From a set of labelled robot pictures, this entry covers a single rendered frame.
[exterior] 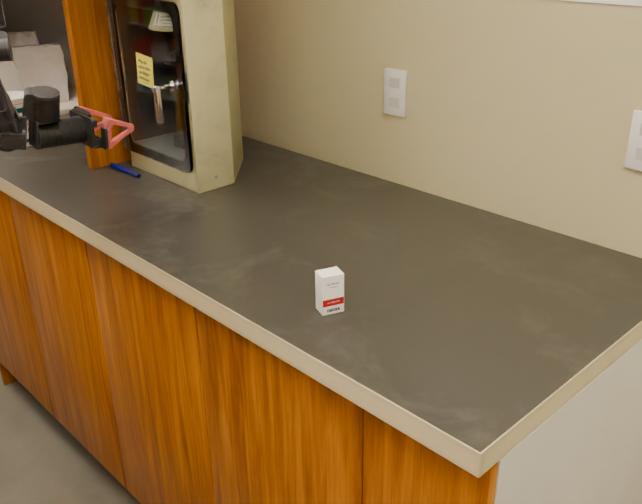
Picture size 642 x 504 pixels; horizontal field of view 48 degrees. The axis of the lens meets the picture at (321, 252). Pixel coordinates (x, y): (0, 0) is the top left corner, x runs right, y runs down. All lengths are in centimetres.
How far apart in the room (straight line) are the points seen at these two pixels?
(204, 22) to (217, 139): 28
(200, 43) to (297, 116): 48
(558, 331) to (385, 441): 34
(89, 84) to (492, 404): 139
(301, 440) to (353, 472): 13
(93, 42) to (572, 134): 121
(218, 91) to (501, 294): 86
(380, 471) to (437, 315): 28
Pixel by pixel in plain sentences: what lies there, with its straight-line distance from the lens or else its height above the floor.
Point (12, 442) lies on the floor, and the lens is 265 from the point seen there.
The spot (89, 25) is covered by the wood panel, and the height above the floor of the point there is 131.
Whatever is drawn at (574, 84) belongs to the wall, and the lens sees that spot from 156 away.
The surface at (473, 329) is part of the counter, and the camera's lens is 121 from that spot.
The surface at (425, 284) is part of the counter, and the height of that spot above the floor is 94.
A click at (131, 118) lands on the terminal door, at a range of 198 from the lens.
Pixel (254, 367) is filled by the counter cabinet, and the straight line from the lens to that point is 133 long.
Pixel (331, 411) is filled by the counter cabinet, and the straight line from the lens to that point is 120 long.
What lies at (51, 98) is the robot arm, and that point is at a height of 123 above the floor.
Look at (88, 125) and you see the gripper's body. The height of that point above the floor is 116.
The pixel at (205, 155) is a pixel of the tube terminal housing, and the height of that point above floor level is 103.
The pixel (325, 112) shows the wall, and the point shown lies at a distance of 202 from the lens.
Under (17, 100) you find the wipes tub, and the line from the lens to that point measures 232.
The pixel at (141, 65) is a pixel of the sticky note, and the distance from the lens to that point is 188.
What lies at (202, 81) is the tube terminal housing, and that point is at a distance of 175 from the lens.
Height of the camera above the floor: 156
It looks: 25 degrees down
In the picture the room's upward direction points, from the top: 1 degrees counter-clockwise
